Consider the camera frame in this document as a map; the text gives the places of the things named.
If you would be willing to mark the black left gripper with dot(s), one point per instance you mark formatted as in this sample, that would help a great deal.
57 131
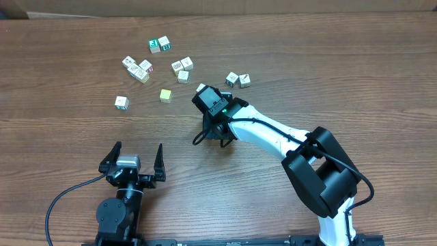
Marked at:
149 180

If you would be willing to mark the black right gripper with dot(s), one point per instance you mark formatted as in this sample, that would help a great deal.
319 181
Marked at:
209 131

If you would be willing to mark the wooden block red 3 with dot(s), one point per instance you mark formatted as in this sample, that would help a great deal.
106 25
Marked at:
200 87

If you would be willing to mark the wooden block blue X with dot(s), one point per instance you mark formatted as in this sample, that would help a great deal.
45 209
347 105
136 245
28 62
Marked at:
244 80

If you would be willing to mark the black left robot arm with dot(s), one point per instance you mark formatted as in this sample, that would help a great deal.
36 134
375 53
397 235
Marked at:
118 217

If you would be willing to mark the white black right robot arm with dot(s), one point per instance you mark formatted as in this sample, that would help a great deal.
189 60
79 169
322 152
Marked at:
321 173

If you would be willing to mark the wooden block elephant drawing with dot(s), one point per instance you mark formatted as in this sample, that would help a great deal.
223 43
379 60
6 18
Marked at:
183 76

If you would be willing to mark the yellow-top wooden block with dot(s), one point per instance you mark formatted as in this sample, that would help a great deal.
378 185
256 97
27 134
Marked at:
165 96

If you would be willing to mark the wooden block green J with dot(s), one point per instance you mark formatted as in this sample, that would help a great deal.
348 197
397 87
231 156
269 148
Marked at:
121 102

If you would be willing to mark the wooden block yellow red drawing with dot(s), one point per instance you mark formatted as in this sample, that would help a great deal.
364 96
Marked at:
177 67

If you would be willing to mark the wooden block red U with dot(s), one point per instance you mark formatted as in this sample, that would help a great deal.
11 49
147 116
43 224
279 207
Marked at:
146 65

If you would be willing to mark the wooden block green R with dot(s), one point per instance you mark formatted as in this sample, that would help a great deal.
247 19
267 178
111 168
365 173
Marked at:
164 43

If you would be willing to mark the wooden block blue T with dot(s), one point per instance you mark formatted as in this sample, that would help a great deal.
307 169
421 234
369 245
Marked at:
132 69

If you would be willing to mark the green-top wooden block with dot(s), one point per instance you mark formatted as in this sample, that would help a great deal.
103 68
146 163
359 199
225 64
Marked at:
154 46

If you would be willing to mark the wooden block far left cluster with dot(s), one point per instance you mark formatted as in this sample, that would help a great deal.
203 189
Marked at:
128 61

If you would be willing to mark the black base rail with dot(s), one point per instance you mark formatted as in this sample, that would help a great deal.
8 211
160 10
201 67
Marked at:
289 241

